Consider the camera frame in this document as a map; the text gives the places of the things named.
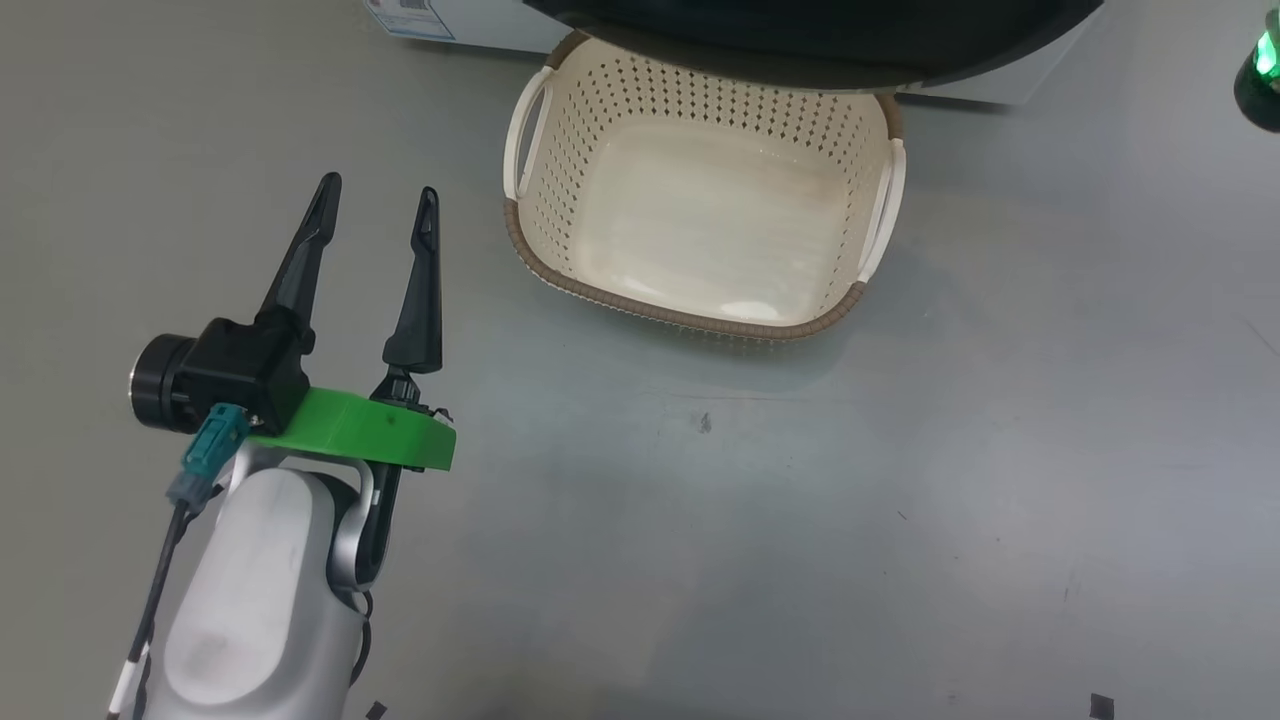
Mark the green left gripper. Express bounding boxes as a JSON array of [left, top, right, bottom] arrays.
[[248, 172, 458, 472]]

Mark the black glass washing machine door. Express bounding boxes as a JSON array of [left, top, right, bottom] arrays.
[[520, 0, 1106, 93]]

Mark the white washing machine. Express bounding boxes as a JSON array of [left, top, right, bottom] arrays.
[[362, 0, 1106, 107]]

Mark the cream perforated laundry basket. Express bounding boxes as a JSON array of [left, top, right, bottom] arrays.
[[502, 30, 908, 343]]

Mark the blue white energy label sticker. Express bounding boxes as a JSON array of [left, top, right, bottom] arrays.
[[365, 0, 456, 41]]

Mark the dark device with green light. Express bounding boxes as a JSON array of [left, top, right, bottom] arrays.
[[1233, 10, 1280, 133]]

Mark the black cable teal connector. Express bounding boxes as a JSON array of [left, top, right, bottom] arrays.
[[105, 403, 251, 720]]

